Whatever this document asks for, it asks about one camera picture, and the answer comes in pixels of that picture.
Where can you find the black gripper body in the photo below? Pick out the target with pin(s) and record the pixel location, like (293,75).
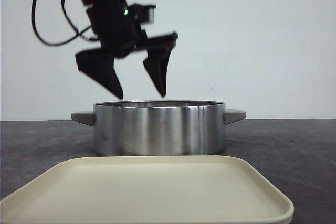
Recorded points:
(120,35)

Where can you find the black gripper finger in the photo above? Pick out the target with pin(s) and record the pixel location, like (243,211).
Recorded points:
(98,64)
(156,65)

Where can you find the stainless steel pot grey handles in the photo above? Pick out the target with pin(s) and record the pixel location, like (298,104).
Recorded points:
(153,128)

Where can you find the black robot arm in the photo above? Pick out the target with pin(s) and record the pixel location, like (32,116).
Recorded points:
(117,26)

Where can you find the cream rectangular plastic tray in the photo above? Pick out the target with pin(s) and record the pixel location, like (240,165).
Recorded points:
(149,189)

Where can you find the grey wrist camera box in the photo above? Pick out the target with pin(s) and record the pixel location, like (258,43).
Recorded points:
(142,14)

